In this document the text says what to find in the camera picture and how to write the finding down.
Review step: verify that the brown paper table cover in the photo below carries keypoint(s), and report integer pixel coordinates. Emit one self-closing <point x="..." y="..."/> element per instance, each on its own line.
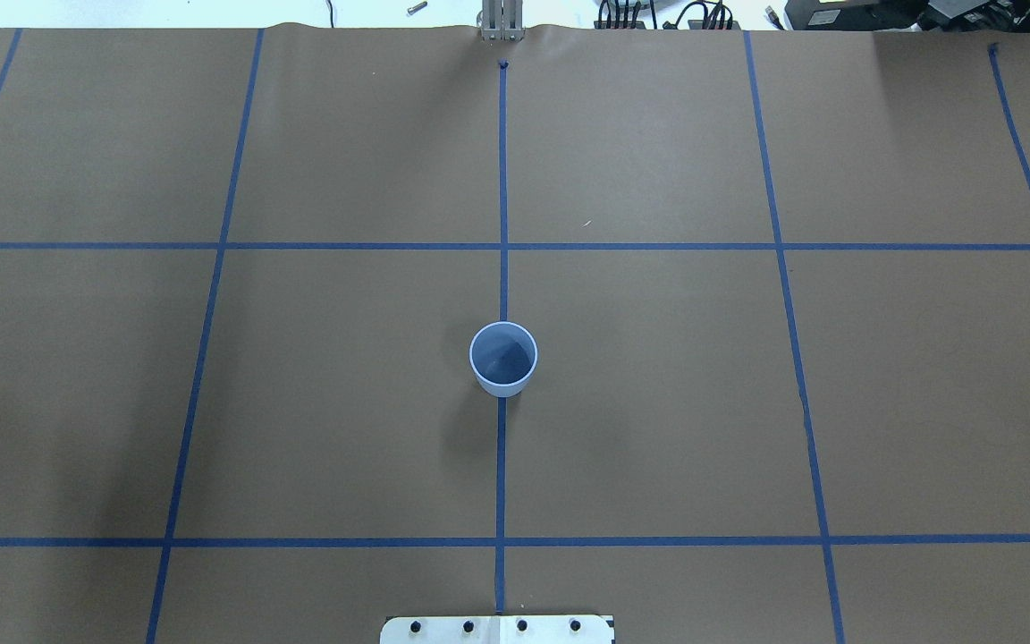
<point x="779" y="282"/>

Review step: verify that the black monitor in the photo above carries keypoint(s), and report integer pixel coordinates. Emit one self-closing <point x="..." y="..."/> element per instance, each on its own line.
<point x="946" y="16"/>

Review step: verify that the white camera post base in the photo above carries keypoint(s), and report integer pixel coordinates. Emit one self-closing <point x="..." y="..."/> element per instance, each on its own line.
<point x="519" y="628"/>

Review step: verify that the blue cup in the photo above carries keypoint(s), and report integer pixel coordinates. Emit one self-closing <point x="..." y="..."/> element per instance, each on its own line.
<point x="503" y="357"/>

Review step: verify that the aluminium frame post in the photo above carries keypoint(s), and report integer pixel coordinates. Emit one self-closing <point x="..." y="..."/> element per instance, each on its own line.
<point x="501" y="21"/>

